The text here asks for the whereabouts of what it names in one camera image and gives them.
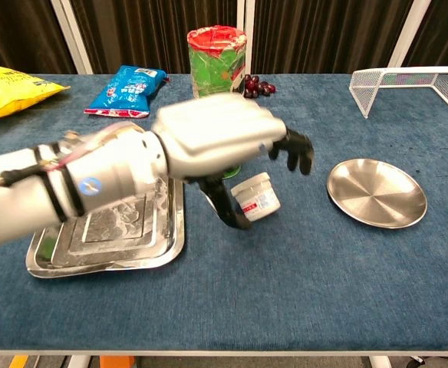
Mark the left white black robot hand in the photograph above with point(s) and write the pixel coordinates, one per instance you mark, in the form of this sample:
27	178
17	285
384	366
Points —
216	134

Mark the small white cup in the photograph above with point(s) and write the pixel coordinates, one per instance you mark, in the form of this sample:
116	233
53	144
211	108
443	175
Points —
258	199

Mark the green can with red lid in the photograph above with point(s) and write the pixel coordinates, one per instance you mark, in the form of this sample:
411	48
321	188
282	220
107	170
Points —
212	65

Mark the round steel plate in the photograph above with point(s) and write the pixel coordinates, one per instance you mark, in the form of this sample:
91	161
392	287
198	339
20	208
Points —
377	193

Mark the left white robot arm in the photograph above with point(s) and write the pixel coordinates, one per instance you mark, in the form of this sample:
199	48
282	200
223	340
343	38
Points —
55	191

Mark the rectangular steel tray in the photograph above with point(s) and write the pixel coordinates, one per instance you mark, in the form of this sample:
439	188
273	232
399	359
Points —
112	245

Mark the blue snack bag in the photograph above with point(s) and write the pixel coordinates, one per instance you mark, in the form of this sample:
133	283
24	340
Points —
128	92

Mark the white partition post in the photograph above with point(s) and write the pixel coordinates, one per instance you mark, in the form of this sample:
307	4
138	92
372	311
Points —
412	34
247	15
72	38

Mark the yellow snack bag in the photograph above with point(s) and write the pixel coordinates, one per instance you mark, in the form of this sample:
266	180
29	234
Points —
9	92

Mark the red grape bunch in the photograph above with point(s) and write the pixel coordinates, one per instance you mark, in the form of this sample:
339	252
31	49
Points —
258	88

